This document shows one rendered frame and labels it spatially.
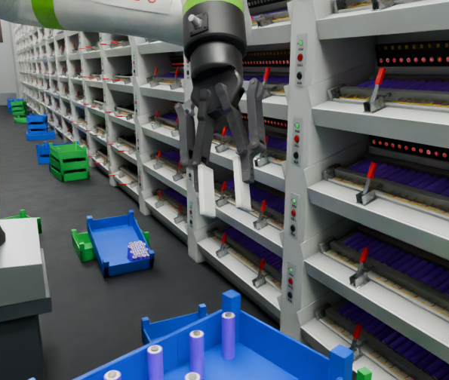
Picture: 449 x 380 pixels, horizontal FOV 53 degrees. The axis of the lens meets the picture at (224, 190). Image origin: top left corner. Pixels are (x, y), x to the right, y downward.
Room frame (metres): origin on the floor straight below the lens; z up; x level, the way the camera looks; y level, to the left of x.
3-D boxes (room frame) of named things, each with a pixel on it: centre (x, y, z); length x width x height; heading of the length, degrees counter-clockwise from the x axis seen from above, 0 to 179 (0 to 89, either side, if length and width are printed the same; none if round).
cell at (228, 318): (0.54, -0.01, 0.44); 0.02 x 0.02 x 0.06
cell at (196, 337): (0.49, 0.03, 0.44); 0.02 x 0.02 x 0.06
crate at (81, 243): (1.89, 0.51, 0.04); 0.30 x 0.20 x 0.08; 117
